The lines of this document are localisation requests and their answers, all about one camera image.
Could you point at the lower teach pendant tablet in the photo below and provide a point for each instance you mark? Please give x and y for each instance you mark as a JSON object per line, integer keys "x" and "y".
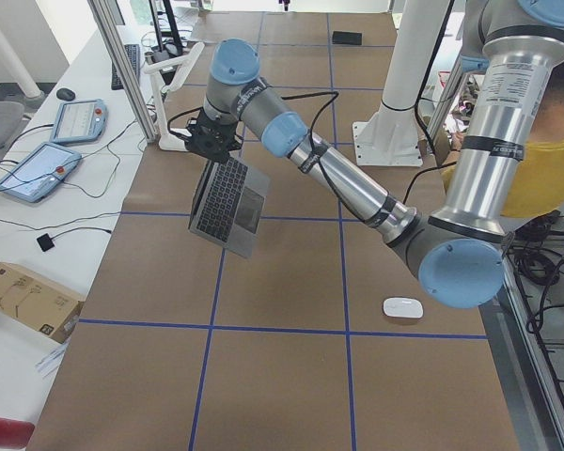
{"x": 40, "y": 172}

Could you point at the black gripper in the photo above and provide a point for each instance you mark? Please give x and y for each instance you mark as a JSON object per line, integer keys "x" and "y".
{"x": 222, "y": 137}

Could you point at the dark grey computer mouse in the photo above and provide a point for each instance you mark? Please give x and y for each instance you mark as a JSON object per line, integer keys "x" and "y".
{"x": 65, "y": 94}

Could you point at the person in yellow shirt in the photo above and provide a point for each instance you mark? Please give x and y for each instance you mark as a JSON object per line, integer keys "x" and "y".
{"x": 537, "y": 186}

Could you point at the small black square device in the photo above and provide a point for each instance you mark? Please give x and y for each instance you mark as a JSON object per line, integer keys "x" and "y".
{"x": 45, "y": 242}

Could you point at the grey laptop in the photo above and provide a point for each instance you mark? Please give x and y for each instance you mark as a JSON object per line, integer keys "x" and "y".
{"x": 227, "y": 205}

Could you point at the upper teach pendant tablet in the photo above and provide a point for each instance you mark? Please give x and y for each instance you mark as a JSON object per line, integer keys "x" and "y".
{"x": 79, "y": 122}

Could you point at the black flat box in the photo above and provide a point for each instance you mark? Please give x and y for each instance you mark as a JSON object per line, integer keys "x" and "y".
{"x": 347, "y": 38}

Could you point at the brown cardboard box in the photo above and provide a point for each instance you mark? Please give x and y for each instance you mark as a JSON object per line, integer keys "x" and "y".
{"x": 38, "y": 302}

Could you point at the white computer mouse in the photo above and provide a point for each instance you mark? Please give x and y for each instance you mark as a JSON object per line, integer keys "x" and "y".
{"x": 403, "y": 308}

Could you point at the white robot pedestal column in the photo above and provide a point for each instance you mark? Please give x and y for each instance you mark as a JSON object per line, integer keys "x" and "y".
{"x": 390, "y": 137}

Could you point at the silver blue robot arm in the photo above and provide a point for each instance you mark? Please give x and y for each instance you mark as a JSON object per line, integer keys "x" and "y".
{"x": 454, "y": 252}

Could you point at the aluminium frame post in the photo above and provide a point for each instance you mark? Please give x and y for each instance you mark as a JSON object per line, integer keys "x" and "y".
{"x": 105, "y": 21}

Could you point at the red object at corner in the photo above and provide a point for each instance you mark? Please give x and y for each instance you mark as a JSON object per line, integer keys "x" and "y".
{"x": 15, "y": 434}

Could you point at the teach pendant tablet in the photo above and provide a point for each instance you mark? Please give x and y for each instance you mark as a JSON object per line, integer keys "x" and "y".
{"x": 40, "y": 172}
{"x": 79, "y": 122}

